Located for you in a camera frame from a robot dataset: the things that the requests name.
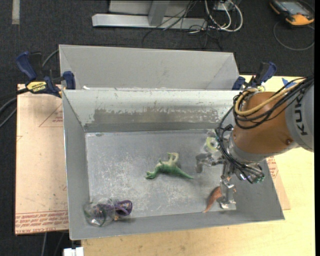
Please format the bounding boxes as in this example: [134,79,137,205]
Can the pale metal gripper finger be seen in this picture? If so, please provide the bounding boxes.
[195,152,221,174]
[219,176,237,210]

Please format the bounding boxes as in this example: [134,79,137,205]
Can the orange toy dinosaur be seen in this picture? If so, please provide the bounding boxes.
[202,186,237,214]

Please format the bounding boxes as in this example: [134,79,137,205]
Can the green toy dinosaur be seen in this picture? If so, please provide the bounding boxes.
[145,151,195,180]

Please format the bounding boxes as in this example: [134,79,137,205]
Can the grey metal bin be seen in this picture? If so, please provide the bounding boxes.
[58,44,286,241]

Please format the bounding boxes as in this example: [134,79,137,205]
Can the brown cardboard board red print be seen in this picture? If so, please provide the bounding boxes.
[14,83,292,236]

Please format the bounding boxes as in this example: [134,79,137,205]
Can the clear yellowish ring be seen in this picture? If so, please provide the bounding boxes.
[203,136,221,154]

